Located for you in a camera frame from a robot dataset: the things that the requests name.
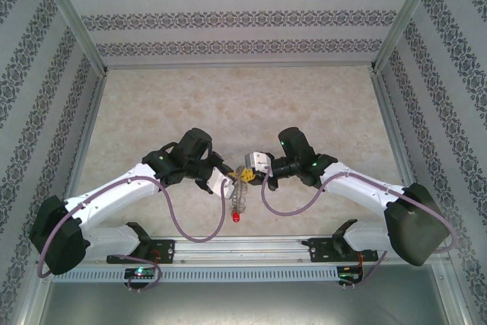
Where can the grey keyring disc with rings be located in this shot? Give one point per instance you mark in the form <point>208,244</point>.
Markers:
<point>241,190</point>

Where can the red key tag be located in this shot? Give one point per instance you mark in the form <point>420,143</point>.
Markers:
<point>236,218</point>

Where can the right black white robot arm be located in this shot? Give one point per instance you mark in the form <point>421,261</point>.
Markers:
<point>361,192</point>

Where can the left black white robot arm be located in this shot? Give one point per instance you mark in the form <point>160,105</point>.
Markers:
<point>114,192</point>

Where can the left small circuit board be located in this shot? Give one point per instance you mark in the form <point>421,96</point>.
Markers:
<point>140,272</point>

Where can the small circuit board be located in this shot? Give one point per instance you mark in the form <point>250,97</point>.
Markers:
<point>348,273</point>
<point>140,272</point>

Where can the right small circuit board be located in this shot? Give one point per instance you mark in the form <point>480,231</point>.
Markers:
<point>348,273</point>

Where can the grey metal front panel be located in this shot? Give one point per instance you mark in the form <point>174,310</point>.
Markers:
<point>243,306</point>

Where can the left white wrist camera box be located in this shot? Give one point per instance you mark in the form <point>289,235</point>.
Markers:
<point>220,184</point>

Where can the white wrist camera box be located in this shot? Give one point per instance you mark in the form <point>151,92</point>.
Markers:
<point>220,184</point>
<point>258,161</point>

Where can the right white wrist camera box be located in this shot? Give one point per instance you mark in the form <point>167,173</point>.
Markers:
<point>258,161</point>

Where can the aluminium mounting rail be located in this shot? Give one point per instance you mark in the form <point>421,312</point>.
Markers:
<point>243,249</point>

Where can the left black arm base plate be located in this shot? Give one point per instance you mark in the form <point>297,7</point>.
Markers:
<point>167,250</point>

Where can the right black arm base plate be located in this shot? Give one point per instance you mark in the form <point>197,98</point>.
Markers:
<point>317,252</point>

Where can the aluminium table side rail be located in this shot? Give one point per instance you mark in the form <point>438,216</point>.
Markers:
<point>92,123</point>
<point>390,123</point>

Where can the aluminium frame post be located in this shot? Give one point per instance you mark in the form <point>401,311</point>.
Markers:
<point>409,16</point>
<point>72,16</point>

